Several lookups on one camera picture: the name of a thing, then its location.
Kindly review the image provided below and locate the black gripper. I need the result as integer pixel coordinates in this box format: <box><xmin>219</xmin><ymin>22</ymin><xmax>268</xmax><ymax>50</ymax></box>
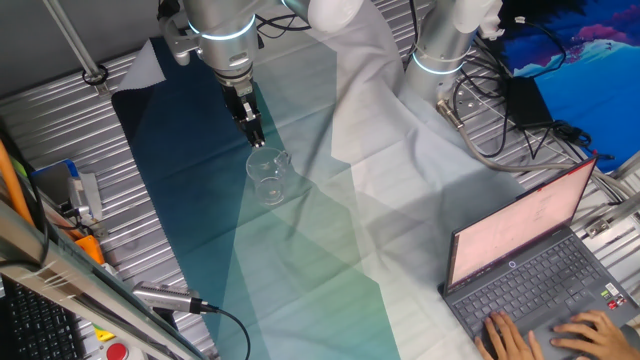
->
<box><xmin>219</xmin><ymin>73</ymin><xmax>267</xmax><ymax>149</ymax></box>

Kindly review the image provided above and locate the clear plastic cup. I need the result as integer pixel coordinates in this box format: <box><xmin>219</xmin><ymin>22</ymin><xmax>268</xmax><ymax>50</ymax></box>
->
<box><xmin>244</xmin><ymin>146</ymin><xmax>293</xmax><ymax>208</ymax></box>

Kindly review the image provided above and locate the person's left hand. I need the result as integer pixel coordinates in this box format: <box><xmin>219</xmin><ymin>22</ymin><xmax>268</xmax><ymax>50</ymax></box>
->
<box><xmin>473</xmin><ymin>310</ymin><xmax>545</xmax><ymax>360</ymax></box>

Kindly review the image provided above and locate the person's right hand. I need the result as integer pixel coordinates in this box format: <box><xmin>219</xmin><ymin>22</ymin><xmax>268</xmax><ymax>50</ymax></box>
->
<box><xmin>549</xmin><ymin>309</ymin><xmax>639</xmax><ymax>360</ymax></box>

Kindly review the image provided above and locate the blue teal white cloth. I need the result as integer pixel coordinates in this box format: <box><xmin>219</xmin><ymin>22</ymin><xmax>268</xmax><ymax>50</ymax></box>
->
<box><xmin>110</xmin><ymin>0</ymin><xmax>526</xmax><ymax>360</ymax></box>

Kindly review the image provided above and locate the small silver device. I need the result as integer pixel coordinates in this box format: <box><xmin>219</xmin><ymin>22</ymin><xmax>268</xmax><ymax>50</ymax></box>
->
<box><xmin>67</xmin><ymin>172</ymin><xmax>105</xmax><ymax>222</ymax></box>

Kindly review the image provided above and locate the thin metal pole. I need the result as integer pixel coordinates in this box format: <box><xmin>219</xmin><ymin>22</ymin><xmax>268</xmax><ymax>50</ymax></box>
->
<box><xmin>42</xmin><ymin>0</ymin><xmax>110</xmax><ymax>96</ymax></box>

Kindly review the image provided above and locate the orange plastic block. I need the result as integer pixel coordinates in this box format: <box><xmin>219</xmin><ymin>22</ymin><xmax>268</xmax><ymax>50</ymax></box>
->
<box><xmin>74</xmin><ymin>233</ymin><xmax>106</xmax><ymax>266</ymax></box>

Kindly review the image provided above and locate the blue box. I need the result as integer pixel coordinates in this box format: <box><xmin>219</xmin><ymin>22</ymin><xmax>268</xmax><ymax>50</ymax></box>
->
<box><xmin>30</xmin><ymin>158</ymin><xmax>81</xmax><ymax>206</ymax></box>

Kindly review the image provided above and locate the orange pipe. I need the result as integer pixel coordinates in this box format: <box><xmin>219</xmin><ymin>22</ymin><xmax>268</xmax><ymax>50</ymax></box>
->
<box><xmin>0</xmin><ymin>138</ymin><xmax>35</xmax><ymax>226</ymax></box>

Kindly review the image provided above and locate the red emergency stop button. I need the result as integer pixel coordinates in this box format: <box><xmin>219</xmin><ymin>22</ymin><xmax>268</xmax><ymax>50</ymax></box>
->
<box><xmin>104</xmin><ymin>341</ymin><xmax>132</xmax><ymax>360</ymax></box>

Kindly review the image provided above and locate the black power adapter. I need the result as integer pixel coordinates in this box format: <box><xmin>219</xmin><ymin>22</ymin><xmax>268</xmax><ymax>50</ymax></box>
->
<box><xmin>504</xmin><ymin>75</ymin><xmax>555</xmax><ymax>131</ymax></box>

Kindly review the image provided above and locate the black keyboard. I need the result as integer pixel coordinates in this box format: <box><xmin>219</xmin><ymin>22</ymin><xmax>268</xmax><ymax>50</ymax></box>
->
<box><xmin>0</xmin><ymin>277</ymin><xmax>86</xmax><ymax>360</ymax></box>

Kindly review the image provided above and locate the grey laptop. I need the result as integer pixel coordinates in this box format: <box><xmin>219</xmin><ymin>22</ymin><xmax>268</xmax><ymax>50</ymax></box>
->
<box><xmin>438</xmin><ymin>157</ymin><xmax>640</xmax><ymax>360</ymax></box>

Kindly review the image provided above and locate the blue painted poster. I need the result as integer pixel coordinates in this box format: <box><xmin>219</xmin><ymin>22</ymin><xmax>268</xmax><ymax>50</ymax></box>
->
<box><xmin>499</xmin><ymin>0</ymin><xmax>640</xmax><ymax>174</ymax></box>

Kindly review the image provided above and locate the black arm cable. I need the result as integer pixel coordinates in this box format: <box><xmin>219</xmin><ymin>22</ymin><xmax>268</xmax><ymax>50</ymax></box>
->
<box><xmin>253</xmin><ymin>12</ymin><xmax>312</xmax><ymax>42</ymax></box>

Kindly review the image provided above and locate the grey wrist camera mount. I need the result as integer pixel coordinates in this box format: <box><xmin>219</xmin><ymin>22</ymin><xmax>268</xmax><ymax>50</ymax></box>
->
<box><xmin>158</xmin><ymin>12</ymin><xmax>204</xmax><ymax>67</ymax></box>

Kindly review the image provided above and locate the black cable tie ring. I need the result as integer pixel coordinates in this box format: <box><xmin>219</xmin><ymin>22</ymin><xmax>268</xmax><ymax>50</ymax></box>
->
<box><xmin>81</xmin><ymin>63</ymin><xmax>110</xmax><ymax>87</ymax></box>

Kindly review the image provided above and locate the silver depth camera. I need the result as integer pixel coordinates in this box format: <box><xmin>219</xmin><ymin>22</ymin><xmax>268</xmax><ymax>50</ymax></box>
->
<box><xmin>131</xmin><ymin>280</ymin><xmax>220</xmax><ymax>316</ymax></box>

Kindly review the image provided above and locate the black camera cable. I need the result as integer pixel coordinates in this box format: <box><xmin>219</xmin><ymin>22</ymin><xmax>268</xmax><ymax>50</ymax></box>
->
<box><xmin>199</xmin><ymin>303</ymin><xmax>252</xmax><ymax>360</ymax></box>

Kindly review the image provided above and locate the grey corrugated cable conduit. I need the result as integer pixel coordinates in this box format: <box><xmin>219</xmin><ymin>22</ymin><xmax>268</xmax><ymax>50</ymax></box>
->
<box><xmin>435</xmin><ymin>98</ymin><xmax>640</xmax><ymax>201</ymax></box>

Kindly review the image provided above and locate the aluminium frame beam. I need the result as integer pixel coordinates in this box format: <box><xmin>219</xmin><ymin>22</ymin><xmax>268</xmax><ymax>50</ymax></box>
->
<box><xmin>0</xmin><ymin>199</ymin><xmax>209</xmax><ymax>360</ymax></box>

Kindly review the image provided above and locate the black looped cable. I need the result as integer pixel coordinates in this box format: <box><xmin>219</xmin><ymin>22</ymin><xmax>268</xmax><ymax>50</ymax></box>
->
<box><xmin>451</xmin><ymin>64</ymin><xmax>512</xmax><ymax>159</ymax></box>

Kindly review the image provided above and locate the black cable white plug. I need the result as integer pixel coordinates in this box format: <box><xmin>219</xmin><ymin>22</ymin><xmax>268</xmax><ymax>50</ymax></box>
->
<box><xmin>513</xmin><ymin>15</ymin><xmax>568</xmax><ymax>79</ymax></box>

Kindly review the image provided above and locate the metal corner bracket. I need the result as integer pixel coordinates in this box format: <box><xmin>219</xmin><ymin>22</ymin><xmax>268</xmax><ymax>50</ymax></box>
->
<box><xmin>583</xmin><ymin>189</ymin><xmax>640</xmax><ymax>239</ymax></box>

